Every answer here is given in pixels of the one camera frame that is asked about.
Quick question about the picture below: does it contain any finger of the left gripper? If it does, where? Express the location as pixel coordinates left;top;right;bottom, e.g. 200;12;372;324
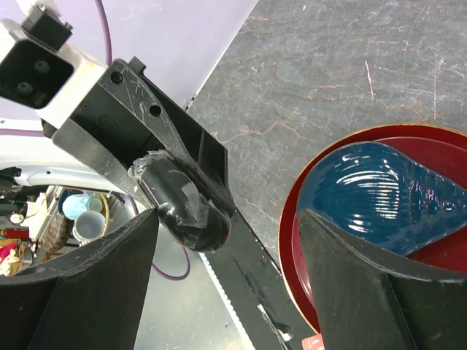
109;58;234;216
52;119;155;208

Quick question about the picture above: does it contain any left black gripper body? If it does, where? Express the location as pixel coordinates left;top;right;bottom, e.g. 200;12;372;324
39;56;172;161

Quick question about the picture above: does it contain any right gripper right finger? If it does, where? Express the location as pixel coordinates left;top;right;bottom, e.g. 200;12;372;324
299;209;466;349

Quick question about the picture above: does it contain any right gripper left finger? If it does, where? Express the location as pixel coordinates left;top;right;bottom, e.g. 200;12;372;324
1;210;159;349

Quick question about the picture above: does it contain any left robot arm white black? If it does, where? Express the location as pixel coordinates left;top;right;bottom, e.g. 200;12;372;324
1;58;235;225

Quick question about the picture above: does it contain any clutter of cups outside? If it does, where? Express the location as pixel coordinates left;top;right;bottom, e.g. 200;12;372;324
0;182;139;276

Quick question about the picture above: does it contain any blue leaf-shaped dish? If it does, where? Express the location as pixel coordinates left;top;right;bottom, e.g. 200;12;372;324
297;141;466;256

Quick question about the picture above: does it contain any round red tray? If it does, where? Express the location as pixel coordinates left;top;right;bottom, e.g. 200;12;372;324
279;123;466;331

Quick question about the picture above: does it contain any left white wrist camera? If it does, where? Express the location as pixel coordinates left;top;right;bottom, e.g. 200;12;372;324
1;1;108;128

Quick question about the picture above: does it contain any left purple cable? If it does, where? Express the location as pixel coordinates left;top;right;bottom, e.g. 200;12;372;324
0;0;190;281

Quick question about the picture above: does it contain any slotted cable duct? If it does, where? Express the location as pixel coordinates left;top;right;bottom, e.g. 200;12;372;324
198;253;255;350

